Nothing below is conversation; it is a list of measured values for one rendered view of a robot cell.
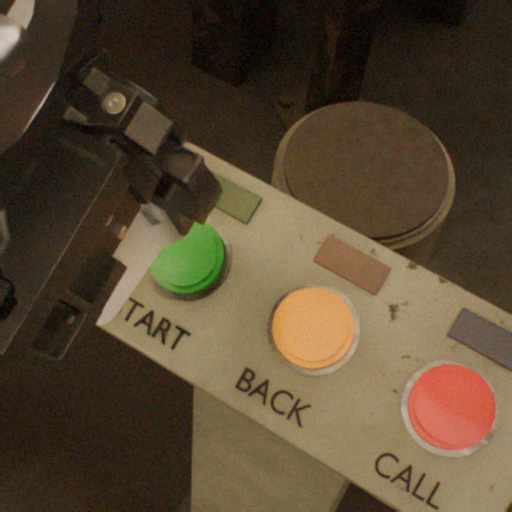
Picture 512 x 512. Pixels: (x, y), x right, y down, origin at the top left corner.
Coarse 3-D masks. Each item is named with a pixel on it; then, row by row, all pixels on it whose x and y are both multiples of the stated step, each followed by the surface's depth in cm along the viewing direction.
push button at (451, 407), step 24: (432, 384) 44; (456, 384) 44; (480, 384) 44; (408, 408) 44; (432, 408) 44; (456, 408) 44; (480, 408) 43; (432, 432) 44; (456, 432) 43; (480, 432) 43
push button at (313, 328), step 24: (312, 288) 46; (288, 312) 46; (312, 312) 46; (336, 312) 46; (288, 336) 46; (312, 336) 46; (336, 336) 45; (288, 360) 46; (312, 360) 45; (336, 360) 45
